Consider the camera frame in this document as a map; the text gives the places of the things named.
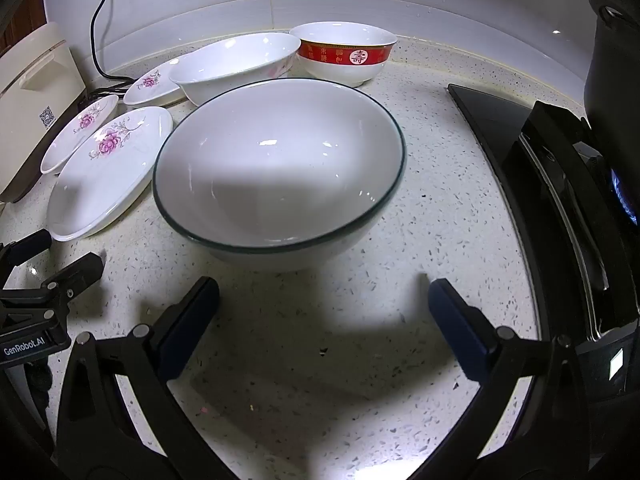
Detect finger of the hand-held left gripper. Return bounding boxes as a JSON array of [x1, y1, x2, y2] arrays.
[[0, 229, 54, 271], [42, 251, 106, 311]]

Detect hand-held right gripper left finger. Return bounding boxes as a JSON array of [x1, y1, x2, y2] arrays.
[[52, 276, 236, 480]]

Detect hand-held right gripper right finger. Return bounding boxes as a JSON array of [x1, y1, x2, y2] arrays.
[[410, 277, 601, 480]]

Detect large green-rimmed white bowl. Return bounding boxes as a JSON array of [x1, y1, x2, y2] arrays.
[[152, 78, 407, 273]]

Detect white floral plate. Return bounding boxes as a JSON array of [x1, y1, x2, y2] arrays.
[[40, 94, 120, 176], [122, 57, 193, 107], [46, 106, 174, 241]]

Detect red banded white bowl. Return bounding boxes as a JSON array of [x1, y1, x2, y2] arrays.
[[289, 21, 398, 88]]

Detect beige rice cooker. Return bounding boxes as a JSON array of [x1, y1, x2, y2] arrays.
[[0, 21, 88, 204]]

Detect black stove pan support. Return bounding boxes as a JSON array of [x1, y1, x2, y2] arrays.
[[517, 100, 640, 346]]

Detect black gas stove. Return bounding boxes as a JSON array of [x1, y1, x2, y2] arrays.
[[446, 83, 640, 401]]

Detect brown wooden cabinet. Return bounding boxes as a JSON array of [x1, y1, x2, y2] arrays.
[[0, 0, 48, 56]]

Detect wide white floral bowl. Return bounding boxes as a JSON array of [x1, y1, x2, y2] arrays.
[[168, 32, 302, 107]]

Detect black cooking pot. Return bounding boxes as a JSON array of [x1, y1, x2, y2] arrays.
[[582, 0, 640, 126]]

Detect black power cable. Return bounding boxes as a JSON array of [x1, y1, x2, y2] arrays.
[[75, 0, 138, 108]]

